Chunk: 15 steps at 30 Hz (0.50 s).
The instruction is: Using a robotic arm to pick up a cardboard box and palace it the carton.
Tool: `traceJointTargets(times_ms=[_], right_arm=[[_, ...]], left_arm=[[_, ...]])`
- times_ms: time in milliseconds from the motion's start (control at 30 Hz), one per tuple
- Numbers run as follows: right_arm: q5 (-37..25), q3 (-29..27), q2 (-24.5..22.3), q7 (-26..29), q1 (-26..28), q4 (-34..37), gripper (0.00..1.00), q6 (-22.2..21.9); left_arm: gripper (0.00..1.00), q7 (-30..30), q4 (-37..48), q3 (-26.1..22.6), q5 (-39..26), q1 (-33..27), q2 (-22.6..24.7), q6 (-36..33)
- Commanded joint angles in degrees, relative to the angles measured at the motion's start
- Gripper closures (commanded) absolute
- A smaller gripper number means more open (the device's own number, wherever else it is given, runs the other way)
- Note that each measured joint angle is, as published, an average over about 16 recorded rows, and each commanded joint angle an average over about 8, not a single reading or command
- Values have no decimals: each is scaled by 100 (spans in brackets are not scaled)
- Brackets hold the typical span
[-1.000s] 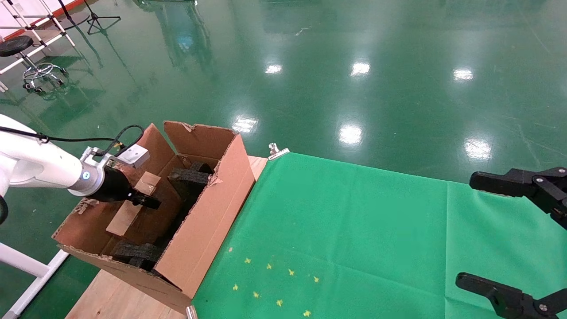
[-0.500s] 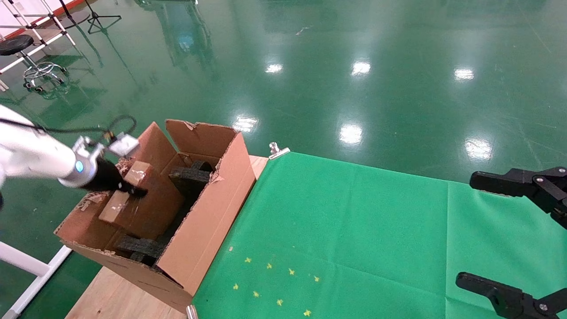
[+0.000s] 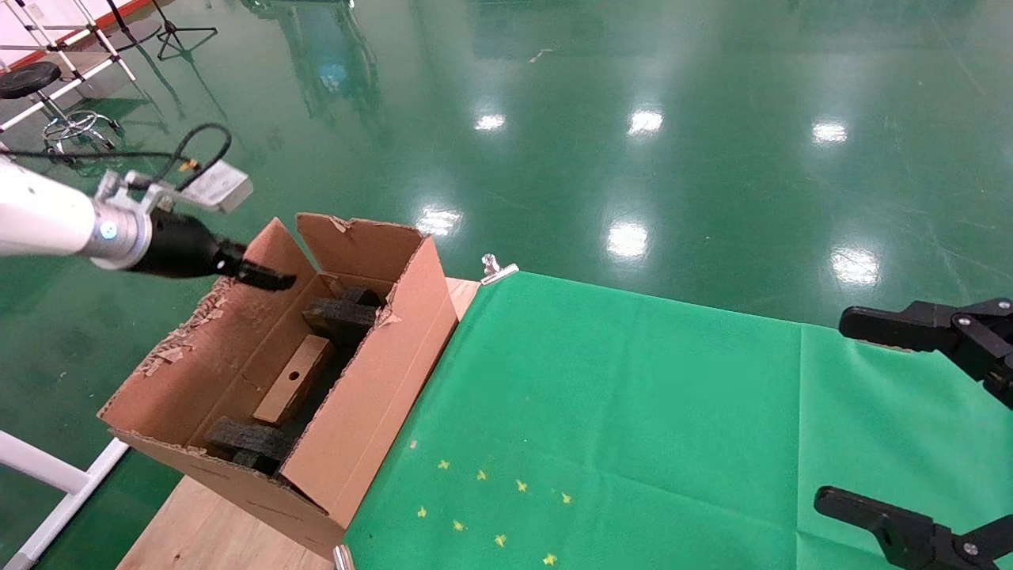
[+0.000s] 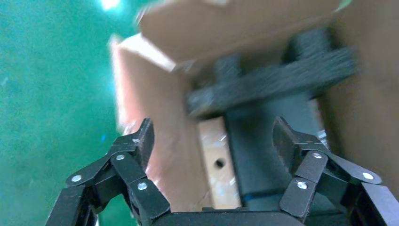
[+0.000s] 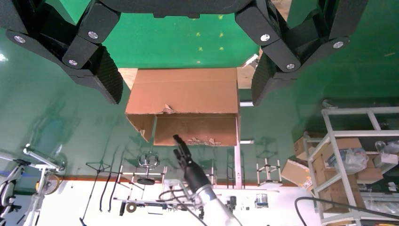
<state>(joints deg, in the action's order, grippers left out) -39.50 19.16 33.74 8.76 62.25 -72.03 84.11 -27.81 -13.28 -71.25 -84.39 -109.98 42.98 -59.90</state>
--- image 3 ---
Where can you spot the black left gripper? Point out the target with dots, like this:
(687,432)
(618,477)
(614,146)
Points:
(182,245)

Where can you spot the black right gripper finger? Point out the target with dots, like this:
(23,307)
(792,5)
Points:
(894,326)
(894,526)

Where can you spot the small taped cardboard box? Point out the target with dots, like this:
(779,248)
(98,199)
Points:
(293,380)

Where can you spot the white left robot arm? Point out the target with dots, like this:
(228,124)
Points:
(39,218)

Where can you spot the large open cardboard carton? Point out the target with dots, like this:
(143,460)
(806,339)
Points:
(372,412)

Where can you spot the green table cloth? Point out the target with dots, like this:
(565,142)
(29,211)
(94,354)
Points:
(696,412)

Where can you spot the black tripod stand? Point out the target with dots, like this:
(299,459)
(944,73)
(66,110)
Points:
(170,32)

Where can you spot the black round base stand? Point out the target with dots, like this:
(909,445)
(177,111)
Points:
(138,36)

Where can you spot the black round stool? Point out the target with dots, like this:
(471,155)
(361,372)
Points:
(28,79)

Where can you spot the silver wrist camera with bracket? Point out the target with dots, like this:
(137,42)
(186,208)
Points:
(221,186)

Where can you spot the white table frame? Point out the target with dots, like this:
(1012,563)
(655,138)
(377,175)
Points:
(47,471)

